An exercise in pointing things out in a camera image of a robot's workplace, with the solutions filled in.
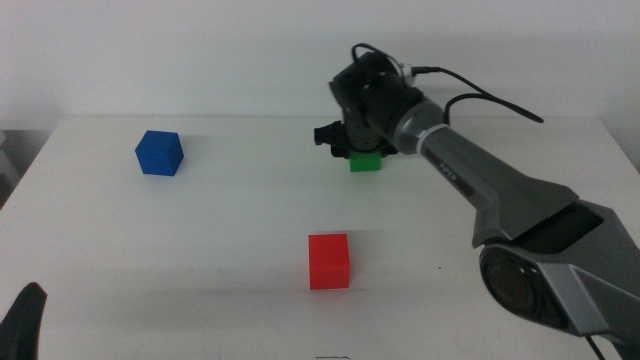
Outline green cube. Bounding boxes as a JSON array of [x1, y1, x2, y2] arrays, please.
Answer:
[[348, 151, 383, 173]]

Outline red cube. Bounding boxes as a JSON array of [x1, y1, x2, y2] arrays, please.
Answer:
[[307, 233, 351, 292]]

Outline blue cube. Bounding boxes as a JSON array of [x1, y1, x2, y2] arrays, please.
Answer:
[[134, 130, 185, 177]]

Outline black cable loop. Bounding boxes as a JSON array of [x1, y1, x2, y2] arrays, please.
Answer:
[[350, 42, 402, 69]]

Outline short black curved cable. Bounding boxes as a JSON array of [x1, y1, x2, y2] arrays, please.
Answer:
[[443, 92, 506, 126]]

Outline long black camera cable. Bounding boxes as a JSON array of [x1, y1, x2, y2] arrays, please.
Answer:
[[410, 65, 545, 124]]

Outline thin black base cable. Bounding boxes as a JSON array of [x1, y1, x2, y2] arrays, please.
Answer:
[[583, 334, 607, 360]]

